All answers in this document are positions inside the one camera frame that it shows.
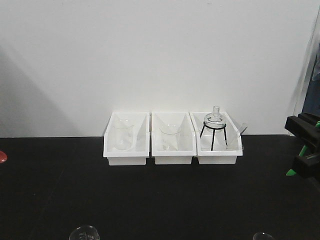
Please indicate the right white plastic bin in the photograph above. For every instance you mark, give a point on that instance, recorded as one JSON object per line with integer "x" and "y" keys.
{"x": 219, "y": 155}

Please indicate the red long-handled spoon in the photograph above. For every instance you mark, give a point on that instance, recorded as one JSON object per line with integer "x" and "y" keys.
{"x": 3, "y": 157}

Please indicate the green long-handled spoon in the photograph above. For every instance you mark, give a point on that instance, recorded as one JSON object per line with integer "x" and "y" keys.
{"x": 307, "y": 163}

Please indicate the short glass beaker in bin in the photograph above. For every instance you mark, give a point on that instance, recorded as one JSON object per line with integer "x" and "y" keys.
{"x": 170, "y": 134}

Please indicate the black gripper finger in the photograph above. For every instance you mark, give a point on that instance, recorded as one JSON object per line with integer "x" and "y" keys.
{"x": 305, "y": 126}
{"x": 307, "y": 166}

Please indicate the front right glass beaker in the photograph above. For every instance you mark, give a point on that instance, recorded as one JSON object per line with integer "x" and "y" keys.
{"x": 262, "y": 236}

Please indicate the tall glass beaker in bin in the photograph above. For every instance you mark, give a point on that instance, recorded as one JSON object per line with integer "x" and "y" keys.
{"x": 123, "y": 134}

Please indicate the clear glass test tube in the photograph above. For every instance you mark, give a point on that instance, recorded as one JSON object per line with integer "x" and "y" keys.
{"x": 233, "y": 138}

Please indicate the black wire tripod stand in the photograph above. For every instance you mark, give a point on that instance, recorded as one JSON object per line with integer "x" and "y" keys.
{"x": 213, "y": 137}

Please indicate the left white plastic bin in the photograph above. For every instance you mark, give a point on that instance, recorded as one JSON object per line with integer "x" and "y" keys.
{"x": 139, "y": 152}

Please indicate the middle white plastic bin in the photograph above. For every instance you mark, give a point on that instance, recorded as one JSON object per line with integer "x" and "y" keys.
{"x": 187, "y": 140}

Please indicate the round glass flask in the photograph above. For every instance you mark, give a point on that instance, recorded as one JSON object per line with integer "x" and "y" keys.
{"x": 214, "y": 119}

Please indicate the blue cloth at right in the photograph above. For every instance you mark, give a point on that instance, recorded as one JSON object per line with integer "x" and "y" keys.
{"x": 312, "y": 99}

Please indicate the white plastic bin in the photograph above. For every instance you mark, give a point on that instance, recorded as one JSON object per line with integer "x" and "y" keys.
{"x": 219, "y": 155}
{"x": 187, "y": 140}
{"x": 139, "y": 152}

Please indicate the front left glass beaker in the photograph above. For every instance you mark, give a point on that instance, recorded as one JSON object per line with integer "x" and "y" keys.
{"x": 85, "y": 232}

